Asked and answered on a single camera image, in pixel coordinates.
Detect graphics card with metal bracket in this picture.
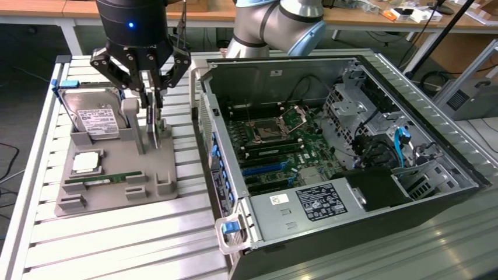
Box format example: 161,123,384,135
139,71,167,148

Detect black tripod pole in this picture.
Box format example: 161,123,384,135
403,0,478,79

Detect wooden box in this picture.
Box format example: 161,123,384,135
167,0,213,13

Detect blue expansion slot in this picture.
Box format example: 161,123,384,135
241,163,284,176

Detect grey power supply unit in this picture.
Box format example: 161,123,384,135
248,177,376,244

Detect green RAM stick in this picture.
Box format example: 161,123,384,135
64,171,143,186

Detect open black PC case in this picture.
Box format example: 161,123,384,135
188,54,491,280

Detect black looped wire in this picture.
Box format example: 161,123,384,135
283,75,335,109

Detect grey parts rack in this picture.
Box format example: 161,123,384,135
53,97,180,218

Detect grey flat wire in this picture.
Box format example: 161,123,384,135
392,162,440,179

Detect brown cardboard box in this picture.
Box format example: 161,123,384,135
464,0,498,27

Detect black round stand base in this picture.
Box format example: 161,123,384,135
426,2,455,16

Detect blue disk wire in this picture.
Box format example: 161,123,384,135
392,125,411,170

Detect silver hard disk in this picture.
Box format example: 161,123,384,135
61,87,129,141

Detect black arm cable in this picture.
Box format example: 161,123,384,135
175,0,189,52

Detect wooden desk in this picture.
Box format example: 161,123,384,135
0,0,237,56
326,0,498,74

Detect grey metal disk bay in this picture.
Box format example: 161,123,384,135
322,62,410,141

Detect black plastic cable cover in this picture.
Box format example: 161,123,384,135
332,166,414,213

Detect silver CPU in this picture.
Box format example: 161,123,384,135
72,152,101,173

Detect black RAM stick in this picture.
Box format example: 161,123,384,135
243,142,304,160

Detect CPU socket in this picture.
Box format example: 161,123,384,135
251,119,288,144

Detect grey metal cabinet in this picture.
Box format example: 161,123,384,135
434,39,498,122

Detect green motherboard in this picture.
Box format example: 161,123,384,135
224,101,351,196

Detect metal socket cover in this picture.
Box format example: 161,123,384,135
278,105,312,135

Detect hard drive in blue caddy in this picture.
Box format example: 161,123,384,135
49,79,124,129

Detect white box with black top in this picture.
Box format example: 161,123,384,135
391,7,443,24

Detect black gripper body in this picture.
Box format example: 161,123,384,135
95,0,175,73

